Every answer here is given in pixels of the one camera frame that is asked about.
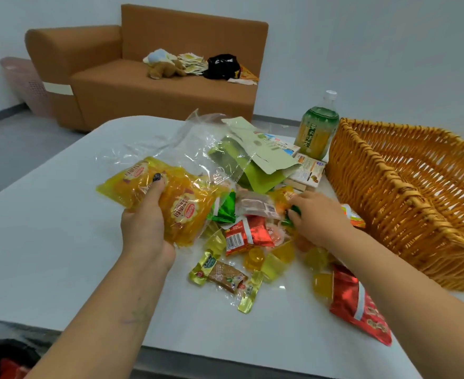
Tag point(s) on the person's right hand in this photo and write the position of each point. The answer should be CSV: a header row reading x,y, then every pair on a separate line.
x,y
321,219

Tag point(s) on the person's left hand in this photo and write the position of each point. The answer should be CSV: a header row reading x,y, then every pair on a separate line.
x,y
143,228

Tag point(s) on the person's left thumb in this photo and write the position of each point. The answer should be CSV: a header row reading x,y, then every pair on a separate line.
x,y
156,189

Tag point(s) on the person's right fingers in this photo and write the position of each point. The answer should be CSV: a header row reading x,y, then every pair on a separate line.
x,y
300,207

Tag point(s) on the small green candy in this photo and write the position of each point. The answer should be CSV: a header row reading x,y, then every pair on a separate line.
x,y
293,213

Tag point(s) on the pale yellow snack packet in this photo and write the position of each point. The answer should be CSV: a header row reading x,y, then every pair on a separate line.
x,y
127,181

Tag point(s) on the orange yellow snack packet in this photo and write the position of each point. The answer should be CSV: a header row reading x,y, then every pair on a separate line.
x,y
186,209

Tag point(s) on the person's right forearm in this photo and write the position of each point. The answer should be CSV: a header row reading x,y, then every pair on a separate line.
x,y
413,311

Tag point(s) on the person's left forearm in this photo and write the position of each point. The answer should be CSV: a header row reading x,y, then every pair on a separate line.
x,y
105,319

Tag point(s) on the tan small box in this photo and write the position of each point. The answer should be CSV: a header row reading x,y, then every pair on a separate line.
x,y
294,185

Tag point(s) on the white orange small carton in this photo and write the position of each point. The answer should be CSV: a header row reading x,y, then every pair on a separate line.
x,y
310,169

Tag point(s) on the clear sausage packet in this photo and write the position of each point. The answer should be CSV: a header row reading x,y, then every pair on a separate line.
x,y
255,207

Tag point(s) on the clear plastic bag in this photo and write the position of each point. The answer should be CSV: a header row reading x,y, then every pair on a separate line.
x,y
168,145

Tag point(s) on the orange white snack packet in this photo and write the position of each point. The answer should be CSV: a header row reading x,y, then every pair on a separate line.
x,y
354,217

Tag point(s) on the small red snack packet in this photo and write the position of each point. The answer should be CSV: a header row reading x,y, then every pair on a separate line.
x,y
247,234

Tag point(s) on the open light green carton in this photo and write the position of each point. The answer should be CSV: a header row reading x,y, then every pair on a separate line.
x,y
261,161

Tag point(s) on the pile of yellow jelly cups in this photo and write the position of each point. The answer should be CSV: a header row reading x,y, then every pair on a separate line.
x,y
273,264

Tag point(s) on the white blue small carton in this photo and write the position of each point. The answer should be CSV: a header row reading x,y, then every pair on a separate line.
x,y
283,145

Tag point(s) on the green foil snack packet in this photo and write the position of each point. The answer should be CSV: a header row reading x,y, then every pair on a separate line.
x,y
226,211

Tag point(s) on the green tea bottle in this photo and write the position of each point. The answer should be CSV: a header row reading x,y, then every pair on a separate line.
x,y
317,130

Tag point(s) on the brown sofa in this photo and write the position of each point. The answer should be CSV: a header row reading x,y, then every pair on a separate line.
x,y
137,90

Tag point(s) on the brown cookie gold-end packet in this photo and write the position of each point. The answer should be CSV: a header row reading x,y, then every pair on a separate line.
x,y
226,276

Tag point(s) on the large red foil packet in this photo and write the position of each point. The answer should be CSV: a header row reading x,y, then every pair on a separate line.
x,y
354,303

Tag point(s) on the woven wicker basket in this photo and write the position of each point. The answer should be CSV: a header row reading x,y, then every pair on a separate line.
x,y
413,185

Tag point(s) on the brown plush toy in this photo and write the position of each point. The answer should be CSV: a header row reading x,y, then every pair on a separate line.
x,y
165,69

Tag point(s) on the pile of paper packets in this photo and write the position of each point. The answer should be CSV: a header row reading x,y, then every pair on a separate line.
x,y
192,63

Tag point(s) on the pale blue plush toy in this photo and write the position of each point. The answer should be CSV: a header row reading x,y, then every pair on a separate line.
x,y
159,55

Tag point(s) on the black bag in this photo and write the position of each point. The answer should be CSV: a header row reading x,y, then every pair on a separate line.
x,y
221,67

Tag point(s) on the orange yellow flat packet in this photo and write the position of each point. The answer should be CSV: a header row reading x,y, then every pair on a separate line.
x,y
247,75

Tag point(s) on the pink plastic laundry basket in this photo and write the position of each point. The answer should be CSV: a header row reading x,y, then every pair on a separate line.
x,y
28,86

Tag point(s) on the black bin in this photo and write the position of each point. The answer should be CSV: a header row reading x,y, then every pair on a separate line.
x,y
3,353

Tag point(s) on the red item in bin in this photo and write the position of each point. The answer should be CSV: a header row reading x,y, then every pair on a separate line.
x,y
12,370

